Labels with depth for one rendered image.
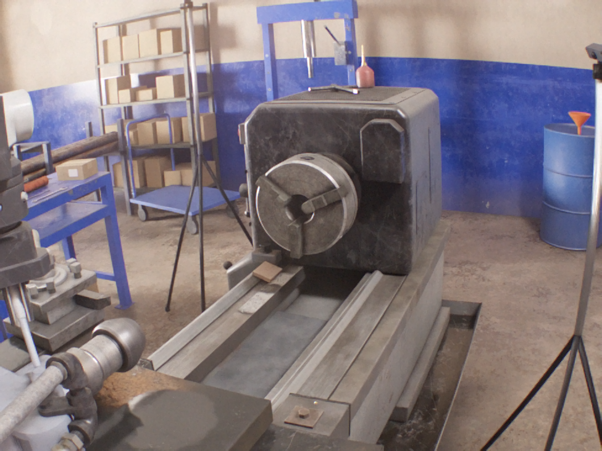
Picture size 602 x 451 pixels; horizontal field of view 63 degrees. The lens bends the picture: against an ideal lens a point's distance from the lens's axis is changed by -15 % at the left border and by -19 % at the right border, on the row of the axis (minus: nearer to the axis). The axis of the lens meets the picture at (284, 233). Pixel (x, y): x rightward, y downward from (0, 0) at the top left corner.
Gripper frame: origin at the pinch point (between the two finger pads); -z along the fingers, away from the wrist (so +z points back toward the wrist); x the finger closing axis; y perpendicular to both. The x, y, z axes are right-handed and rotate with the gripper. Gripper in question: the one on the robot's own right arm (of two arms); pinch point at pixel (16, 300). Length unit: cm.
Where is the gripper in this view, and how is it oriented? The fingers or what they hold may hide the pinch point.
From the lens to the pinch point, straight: 74.9
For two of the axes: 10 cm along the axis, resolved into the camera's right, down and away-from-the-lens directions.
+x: -8.3, 2.4, -5.0
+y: 5.5, 2.4, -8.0
